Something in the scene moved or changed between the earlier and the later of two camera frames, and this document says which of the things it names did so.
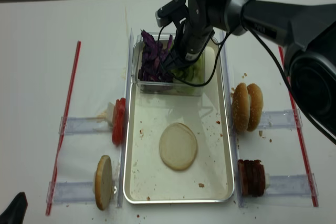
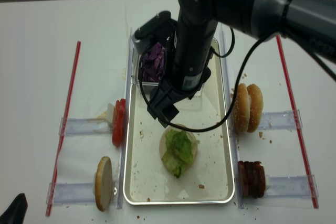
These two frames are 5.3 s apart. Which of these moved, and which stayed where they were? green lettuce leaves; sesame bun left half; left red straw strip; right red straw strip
Moved: green lettuce leaves
Stayed: left red straw strip; right red straw strip; sesame bun left half
